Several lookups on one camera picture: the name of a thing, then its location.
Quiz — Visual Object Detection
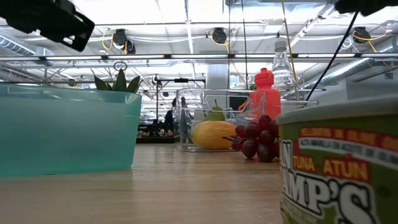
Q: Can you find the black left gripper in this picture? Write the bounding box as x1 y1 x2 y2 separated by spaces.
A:
0 0 96 52

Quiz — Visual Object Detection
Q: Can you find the teal plastic bin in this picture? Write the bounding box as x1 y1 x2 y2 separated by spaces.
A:
0 83 142 178

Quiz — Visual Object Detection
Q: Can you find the green pear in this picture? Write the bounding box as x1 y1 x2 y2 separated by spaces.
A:
203 99 226 123

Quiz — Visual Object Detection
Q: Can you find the yellow mango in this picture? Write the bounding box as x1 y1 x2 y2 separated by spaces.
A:
190 120 238 150

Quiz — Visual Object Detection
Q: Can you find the orange plastic bottle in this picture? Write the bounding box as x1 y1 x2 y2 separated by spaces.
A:
247 67 282 121

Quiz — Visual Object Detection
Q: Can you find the dark red grape bunch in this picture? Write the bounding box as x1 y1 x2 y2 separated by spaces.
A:
222 113 280 163

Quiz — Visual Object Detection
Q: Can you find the clear water bottle white cap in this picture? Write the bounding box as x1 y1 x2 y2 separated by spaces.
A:
271 39 296 91

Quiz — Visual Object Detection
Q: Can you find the silver tin can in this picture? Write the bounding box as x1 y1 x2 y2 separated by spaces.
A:
275 95 398 224

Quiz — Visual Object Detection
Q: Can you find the green plant in white pot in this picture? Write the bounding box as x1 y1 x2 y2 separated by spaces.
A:
91 68 142 94

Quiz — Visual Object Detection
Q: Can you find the black metal stand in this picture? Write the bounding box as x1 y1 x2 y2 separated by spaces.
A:
155 77 206 138

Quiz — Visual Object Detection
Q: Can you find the person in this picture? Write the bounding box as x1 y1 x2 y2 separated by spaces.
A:
163 98 178 138

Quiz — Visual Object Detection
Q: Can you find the black ceiling cord reel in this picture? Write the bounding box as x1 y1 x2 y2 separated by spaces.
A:
111 28 137 55
211 27 228 44
353 26 371 44

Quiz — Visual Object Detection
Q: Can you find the black aluminium table frame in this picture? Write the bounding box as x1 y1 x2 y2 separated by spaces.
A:
136 136 181 144

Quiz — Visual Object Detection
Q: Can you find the yellow cable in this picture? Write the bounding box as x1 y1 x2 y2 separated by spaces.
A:
280 0 300 100

